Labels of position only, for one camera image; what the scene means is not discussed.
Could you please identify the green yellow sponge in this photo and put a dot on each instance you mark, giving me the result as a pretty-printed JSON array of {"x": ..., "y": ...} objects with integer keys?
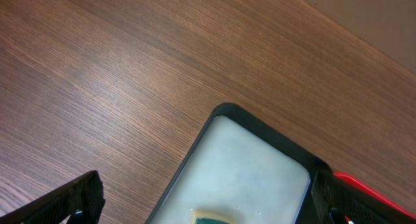
[{"x": 209, "y": 217}]

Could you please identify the black tray with soapy water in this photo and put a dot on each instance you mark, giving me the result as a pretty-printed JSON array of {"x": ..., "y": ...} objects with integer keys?
[{"x": 241, "y": 167}]

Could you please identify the red plastic tray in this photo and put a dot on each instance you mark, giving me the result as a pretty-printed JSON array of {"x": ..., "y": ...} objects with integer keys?
[{"x": 351, "y": 180}]

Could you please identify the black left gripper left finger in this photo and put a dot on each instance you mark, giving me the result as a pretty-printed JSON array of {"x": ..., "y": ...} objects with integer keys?
[{"x": 78, "y": 201}]

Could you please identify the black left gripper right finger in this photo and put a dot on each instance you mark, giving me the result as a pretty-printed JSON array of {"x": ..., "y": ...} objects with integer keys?
[{"x": 338, "y": 202}]

